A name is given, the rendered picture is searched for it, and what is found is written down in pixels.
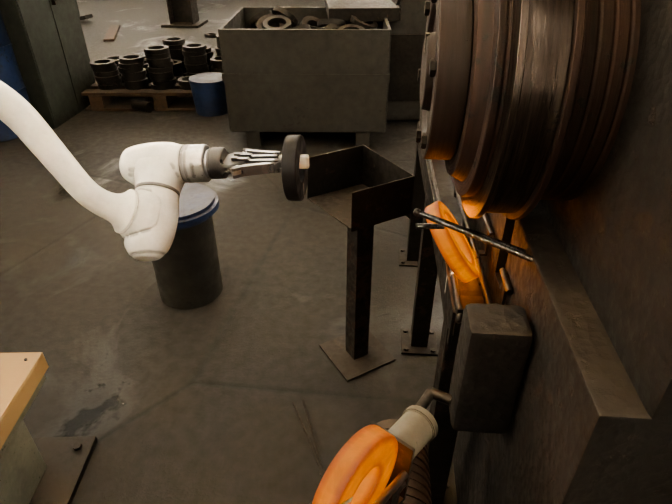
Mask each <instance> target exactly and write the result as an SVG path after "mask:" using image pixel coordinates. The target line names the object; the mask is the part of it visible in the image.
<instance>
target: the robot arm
mask: <svg viewBox="0 0 672 504"><path fill-rule="evenodd" d="M0 120H1V121H2V122H3V123H5V124H6V125H7V126H8V127H9V128H10V129H11V130H12V131H13V132H14V133H15V134H16V135H17V136H18V137H19V138H20V139H21V141H22V142H23V143H24V144H25V145H26V146H27V147H28V148H29V150H30V151H31V152H32V153H33V154H34V155H35V156H36V157H37V159H38V160H39V161H40V162H41V163H42V164H43V165H44V166H45V167H46V169H47V170H48V171H49V172H50V173H51V174H52V175H53V176H54V178H55V179H56V180H57V181H58V182H59V183H60V184H61V185H62V186H63V188H64V189H65V190H66V191H67V192H68V193H69V194H70V195H71V196H72V197H73V198H74V199H75V200H76V201H77V202H78V203H80V204H81V205H82V206H83V207H85V208H86V209H88V210H89V211H91V212H92V213H94V214H96V215H98V216H100V217H102V218H104V219H105V220H107V221H109V222H110V223H111V224H112V226H113V228H114V231H115V232H117V233H119V234H120V235H121V236H122V237H123V238H124V246H125V248H126V250H127V252H128V254H129V255H130V256H132V257H133V258H134V259H136V260H139V261H156V260H159V259H161V258H162V257H163V256H164V255H165V254H166V253H167V252H168V251H169V249H170V247H171V245H172V243H173V240H174V237H175V233H176V229H177V224H178V218H179V197H180V193H181V190H182V188H183V186H184V183H193V182H209V181H210V180H211V179H225V178H227V177H228V175H229V174H232V176H233V178H234V179H236V178H240V177H244V176H253V175H262V174H270V173H275V170H277V173H279V172H280V169H281V158H282V155H280V151H268V150H255V149H249V148H243V152H242V153H241V152H234V153H228V152H227V150H226V149H225V148H224V147H209V146H208V145H206V144H195V145H190V144H186V145H181V144H177V143H173V142H152V143H144V144H139V145H135V146H132V147H129V148H127V149H125V150H124V151H123V153H122V154H121V157H120V161H119V168H120V172H121V175H122V176H123V178H125V179H126V180H127V181H128V182H130V183H132V184H133V185H135V190H132V189H129V190H127V191H126V192H124V193H119V194H118V193H112V192H109V191H107V190H105V189H103V188H102V187H100V186H99V185H98V184H96V183H95V182H94V181H93V180H92V179H91V178H90V176H89V175H88V174H87V173H86V172H85V170H84V169H83V168H82V167H81V165H80V164H79V163H78V162H77V160H76V159H75V158H74V157H73V155H72V154H71V153H70V152H69V150H68V149H67V148H66V146H65V145H64V144H63V143H62V141H61V140H60V139H59V138H58V136H57V135H56V134H55V133H54V131H53V130H52V129H51V128H50V126H49V125H48V124H47V123H46V121H45V120H44V119H43V118H42V116H41V115H40V114H39V113H38V112H37V111H36V110H35V109H34V107H33V106H32V105H31V104H30V103H29V102H28V101H27V100H25V99H24V98H23V97H22V96H21V95H20V94H19V93H17V92H16V91H15V90H13V89H12V88H11V87H9V86H8V85H6V84H5V83H3V82H2V81H0Z"/></svg>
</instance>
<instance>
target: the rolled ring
mask: <svg viewBox="0 0 672 504"><path fill-rule="evenodd" d="M425 212H426V213H429V214H431V215H434V216H437V217H439V218H442V219H445V220H447V221H450V222H453V223H456V224H458V223H457V221H456V219H455V218H454V216H453V215H452V213H451V212H450V211H449V209H448V208H447V207H446V206H445V205H444V204H443V203H442V202H441V201H436V202H434V203H432V204H431V205H429V206H427V207H426V208H425ZM458 225H459V224H458ZM430 232H431V234H432V236H433V238H434V240H435V243H436V245H437V246H438V248H439V250H440V252H441V254H442V256H443V257H444V259H445V261H446V262H447V264H448V265H449V267H450V268H451V270H452V271H453V272H454V274H455V275H456V276H457V277H458V278H459V279H460V280H461V281H462V282H464V283H467V282H469V281H471V280H473V279H476V278H478V277H479V274H478V270H477V266H476V261H475V258H474V254H473V251H472V249H471V247H470V245H469V243H468V241H467V239H466V237H465V235H464V234H461V233H459V232H457V231H454V230H452V229H449V228H447V227H445V228H444V229H430Z"/></svg>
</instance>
